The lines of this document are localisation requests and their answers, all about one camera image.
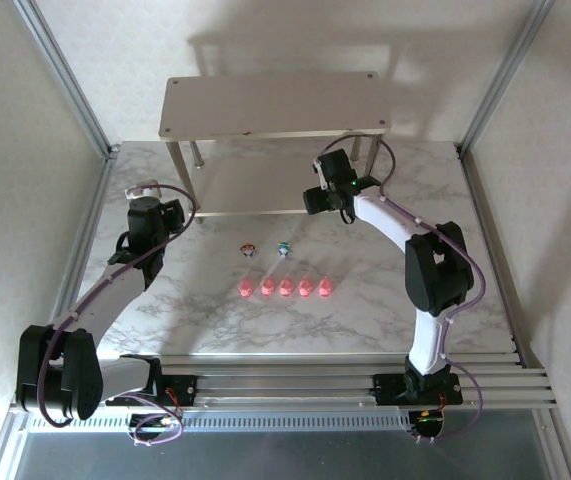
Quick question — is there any two-tier metal shelf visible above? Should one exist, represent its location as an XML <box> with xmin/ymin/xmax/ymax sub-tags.
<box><xmin>157</xmin><ymin>71</ymin><xmax>390</xmax><ymax>225</ymax></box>

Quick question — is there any aluminium side rail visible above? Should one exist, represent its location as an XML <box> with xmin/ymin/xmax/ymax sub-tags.
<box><xmin>459</xmin><ymin>147</ymin><xmax>536</xmax><ymax>364</ymax></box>
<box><xmin>44</xmin><ymin>149</ymin><xmax>119</xmax><ymax>351</ymax></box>

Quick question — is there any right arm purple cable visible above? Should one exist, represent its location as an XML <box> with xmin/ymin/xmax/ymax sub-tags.
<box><xmin>317</xmin><ymin>132</ymin><xmax>489</xmax><ymax>446</ymax></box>

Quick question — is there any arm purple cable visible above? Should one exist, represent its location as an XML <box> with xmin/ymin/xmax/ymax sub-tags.
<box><xmin>37</xmin><ymin>183</ymin><xmax>199</xmax><ymax>448</ymax></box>
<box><xmin>317</xmin><ymin>132</ymin><xmax>489</xmax><ymax>446</ymax></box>

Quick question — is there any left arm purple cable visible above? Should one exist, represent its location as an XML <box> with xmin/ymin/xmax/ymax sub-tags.
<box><xmin>37</xmin><ymin>183</ymin><xmax>199</xmax><ymax>448</ymax></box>

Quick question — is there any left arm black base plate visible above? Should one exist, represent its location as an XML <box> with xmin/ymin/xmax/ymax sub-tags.
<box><xmin>157</xmin><ymin>373</ymin><xmax>200</xmax><ymax>407</ymax></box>

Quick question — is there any aluminium corner post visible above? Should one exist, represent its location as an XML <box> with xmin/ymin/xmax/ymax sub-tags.
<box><xmin>457</xmin><ymin>0</ymin><xmax>561</xmax><ymax>157</ymax></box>
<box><xmin>12</xmin><ymin>0</ymin><xmax>119</xmax><ymax>159</ymax></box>

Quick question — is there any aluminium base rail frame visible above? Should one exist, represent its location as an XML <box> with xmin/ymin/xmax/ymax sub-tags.
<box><xmin>12</xmin><ymin>349</ymin><xmax>561</xmax><ymax>417</ymax></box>

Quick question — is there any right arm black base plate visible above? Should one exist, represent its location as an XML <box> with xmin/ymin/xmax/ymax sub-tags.
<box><xmin>373</xmin><ymin>370</ymin><xmax>465</xmax><ymax>407</ymax></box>

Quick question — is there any grey slotted cable duct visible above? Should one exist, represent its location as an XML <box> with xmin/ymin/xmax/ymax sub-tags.
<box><xmin>27</xmin><ymin>410</ymin><xmax>414</xmax><ymax>435</ymax></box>

